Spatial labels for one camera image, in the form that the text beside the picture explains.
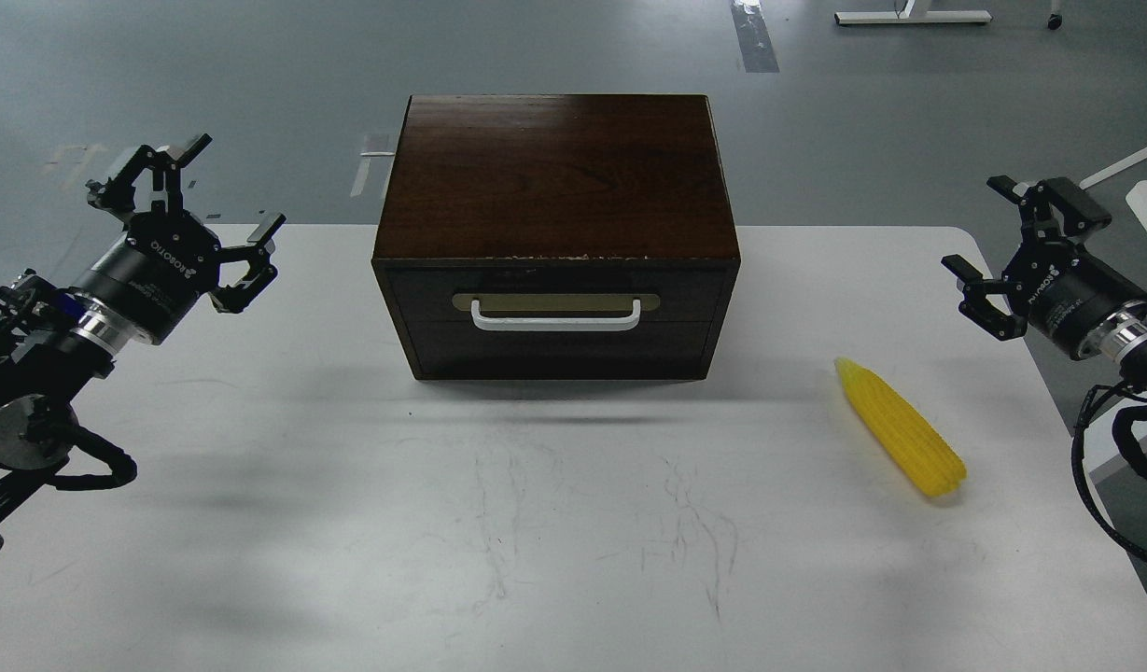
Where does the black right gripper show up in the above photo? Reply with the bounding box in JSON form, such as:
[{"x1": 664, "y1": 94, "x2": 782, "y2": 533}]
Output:
[{"x1": 943, "y1": 175, "x2": 1147, "y2": 361}]

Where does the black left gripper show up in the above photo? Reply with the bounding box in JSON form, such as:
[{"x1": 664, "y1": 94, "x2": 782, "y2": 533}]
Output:
[{"x1": 67, "y1": 133, "x2": 287, "y2": 346}]

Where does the yellow corn cob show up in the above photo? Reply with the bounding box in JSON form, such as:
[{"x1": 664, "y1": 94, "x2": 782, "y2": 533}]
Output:
[{"x1": 834, "y1": 357, "x2": 967, "y2": 497}]

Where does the wooden drawer with white handle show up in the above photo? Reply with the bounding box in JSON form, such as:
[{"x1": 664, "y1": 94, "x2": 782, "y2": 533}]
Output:
[{"x1": 379, "y1": 267, "x2": 735, "y2": 380}]

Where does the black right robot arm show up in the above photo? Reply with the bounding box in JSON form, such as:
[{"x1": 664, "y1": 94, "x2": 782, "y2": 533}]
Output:
[{"x1": 943, "y1": 175, "x2": 1147, "y2": 566}]

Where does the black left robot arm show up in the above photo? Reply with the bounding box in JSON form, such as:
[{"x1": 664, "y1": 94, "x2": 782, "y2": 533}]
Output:
[{"x1": 0, "y1": 133, "x2": 286, "y2": 552}]

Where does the dark wooden drawer cabinet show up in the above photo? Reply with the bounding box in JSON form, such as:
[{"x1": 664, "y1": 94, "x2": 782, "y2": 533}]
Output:
[{"x1": 370, "y1": 93, "x2": 742, "y2": 383}]

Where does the white desk frame foot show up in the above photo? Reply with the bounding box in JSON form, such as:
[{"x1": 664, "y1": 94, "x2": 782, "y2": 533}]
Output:
[{"x1": 833, "y1": 1, "x2": 994, "y2": 26}]

